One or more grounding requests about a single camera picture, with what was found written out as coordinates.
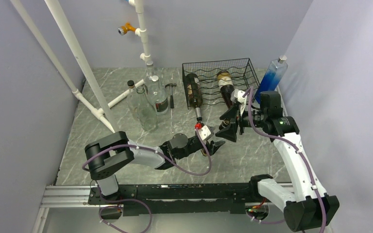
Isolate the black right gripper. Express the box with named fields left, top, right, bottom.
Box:
left=216, top=102, right=267, bottom=142

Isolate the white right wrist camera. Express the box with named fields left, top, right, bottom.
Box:
left=230, top=89, right=247, bottom=116

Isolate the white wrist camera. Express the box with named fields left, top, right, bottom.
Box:
left=230, top=89, right=247, bottom=116
left=195, top=122, right=215, bottom=141

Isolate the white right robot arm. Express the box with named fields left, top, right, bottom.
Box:
left=216, top=89, right=339, bottom=233

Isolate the brown bottle gold foil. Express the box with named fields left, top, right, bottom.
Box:
left=216, top=70, right=235, bottom=108

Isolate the clear bottle red black label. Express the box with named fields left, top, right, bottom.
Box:
left=126, top=80, right=139, bottom=121

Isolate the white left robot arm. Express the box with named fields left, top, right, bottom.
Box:
left=83, top=131, right=225, bottom=204

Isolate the aluminium extrusion rail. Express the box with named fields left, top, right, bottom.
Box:
left=32, top=183, right=332, bottom=233

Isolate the clear bottle black gold cap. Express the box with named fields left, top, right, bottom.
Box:
left=201, top=119, right=231, bottom=156

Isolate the blue square glass bottle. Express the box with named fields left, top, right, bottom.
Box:
left=254, top=55, right=288, bottom=104

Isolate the clear round glass bottle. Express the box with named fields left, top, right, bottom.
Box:
left=144, top=61, right=155, bottom=93

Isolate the small black handled hammer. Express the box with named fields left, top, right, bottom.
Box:
left=165, top=83, right=177, bottom=109

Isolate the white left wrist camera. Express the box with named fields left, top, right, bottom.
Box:
left=195, top=122, right=215, bottom=141

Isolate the dark green wine bottle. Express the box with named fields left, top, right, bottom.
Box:
left=186, top=73, right=203, bottom=122

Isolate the black wire wine rack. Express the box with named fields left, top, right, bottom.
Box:
left=182, top=58, right=261, bottom=110

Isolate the clear glass bottle silver cap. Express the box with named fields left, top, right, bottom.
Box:
left=147, top=75, right=169, bottom=115

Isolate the white pvc pipe frame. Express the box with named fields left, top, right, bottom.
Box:
left=10, top=0, right=152, bottom=133

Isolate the clear bottle black gold label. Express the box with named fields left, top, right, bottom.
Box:
left=136, top=86, right=158, bottom=132

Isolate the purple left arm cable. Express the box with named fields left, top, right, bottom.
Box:
left=82, top=128, right=212, bottom=233

